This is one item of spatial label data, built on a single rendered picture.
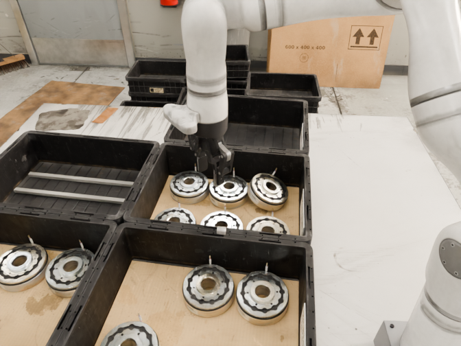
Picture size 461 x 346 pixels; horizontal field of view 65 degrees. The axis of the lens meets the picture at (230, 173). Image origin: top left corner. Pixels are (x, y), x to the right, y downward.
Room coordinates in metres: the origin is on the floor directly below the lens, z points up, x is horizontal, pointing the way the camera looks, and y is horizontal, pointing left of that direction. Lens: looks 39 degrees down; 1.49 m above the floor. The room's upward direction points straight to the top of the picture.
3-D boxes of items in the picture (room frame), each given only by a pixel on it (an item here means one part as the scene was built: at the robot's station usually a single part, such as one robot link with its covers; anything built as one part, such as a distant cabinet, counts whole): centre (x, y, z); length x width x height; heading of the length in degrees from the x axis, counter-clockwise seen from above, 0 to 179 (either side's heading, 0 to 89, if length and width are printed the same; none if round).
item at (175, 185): (0.73, 0.11, 0.86); 0.10 x 0.10 x 0.01
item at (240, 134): (0.94, -0.03, 0.87); 0.40 x 0.30 x 0.11; 82
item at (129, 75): (2.34, 0.48, 0.31); 0.40 x 0.30 x 0.34; 86
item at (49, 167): (0.71, 0.41, 0.87); 0.40 x 0.30 x 0.11; 82
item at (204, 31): (0.59, 0.04, 1.28); 0.09 x 0.07 x 0.15; 4
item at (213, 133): (0.60, 0.04, 1.11); 0.08 x 0.08 x 0.09
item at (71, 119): (1.32, 0.71, 0.71); 0.22 x 0.19 x 0.01; 86
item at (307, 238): (0.65, 0.01, 0.92); 0.40 x 0.30 x 0.02; 82
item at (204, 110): (0.59, 0.06, 1.18); 0.11 x 0.09 x 0.06; 127
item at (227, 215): (0.57, 0.02, 0.86); 0.10 x 0.10 x 0.01
